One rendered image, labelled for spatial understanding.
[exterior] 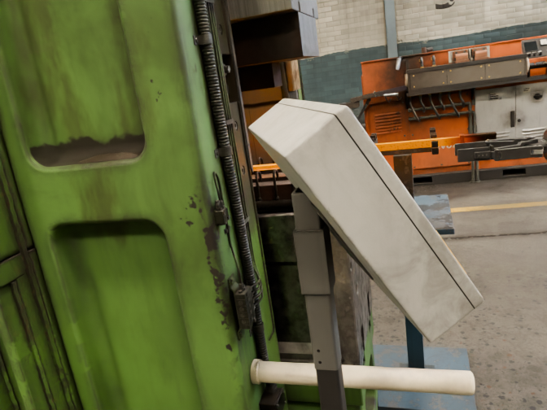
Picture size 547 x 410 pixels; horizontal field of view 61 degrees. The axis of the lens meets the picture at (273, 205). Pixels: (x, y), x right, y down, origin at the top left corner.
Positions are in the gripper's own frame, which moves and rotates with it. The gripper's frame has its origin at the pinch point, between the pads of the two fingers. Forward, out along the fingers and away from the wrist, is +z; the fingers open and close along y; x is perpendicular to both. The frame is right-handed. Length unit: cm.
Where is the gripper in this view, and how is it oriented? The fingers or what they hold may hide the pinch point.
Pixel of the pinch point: (469, 151)
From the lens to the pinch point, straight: 122.2
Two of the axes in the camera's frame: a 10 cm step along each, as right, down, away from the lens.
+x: -1.4, -9.5, -2.6
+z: -9.5, 0.6, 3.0
